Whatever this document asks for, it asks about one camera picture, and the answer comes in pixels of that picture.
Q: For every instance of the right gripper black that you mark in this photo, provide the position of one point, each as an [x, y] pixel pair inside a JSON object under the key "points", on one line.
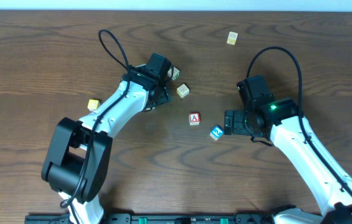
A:
{"points": [[230, 122]]}

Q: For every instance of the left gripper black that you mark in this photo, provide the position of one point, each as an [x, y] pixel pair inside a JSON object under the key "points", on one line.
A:
{"points": [[164, 96]]}

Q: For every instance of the letter B picture block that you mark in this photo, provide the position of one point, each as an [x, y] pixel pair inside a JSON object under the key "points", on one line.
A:
{"points": [[183, 90]]}

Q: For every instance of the blue number 2 block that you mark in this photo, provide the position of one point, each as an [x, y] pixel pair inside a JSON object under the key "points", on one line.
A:
{"points": [[216, 133]]}

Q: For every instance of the red letter A block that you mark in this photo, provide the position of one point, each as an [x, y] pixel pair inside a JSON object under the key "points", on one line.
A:
{"points": [[194, 119]]}

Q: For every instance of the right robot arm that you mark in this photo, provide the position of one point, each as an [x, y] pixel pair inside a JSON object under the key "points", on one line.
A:
{"points": [[279, 123]]}

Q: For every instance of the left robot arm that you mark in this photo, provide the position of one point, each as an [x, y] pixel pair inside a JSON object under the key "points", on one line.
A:
{"points": [[77, 160]]}

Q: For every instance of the green letter R block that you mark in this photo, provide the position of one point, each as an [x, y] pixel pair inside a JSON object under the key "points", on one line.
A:
{"points": [[173, 73]]}

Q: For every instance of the yellow wooden block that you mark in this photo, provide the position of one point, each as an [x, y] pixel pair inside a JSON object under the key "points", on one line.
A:
{"points": [[93, 104]]}

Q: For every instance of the yellow letter far block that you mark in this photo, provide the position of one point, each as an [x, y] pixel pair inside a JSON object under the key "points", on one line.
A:
{"points": [[232, 38]]}

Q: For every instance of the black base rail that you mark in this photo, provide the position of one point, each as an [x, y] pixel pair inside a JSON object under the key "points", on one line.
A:
{"points": [[124, 218]]}

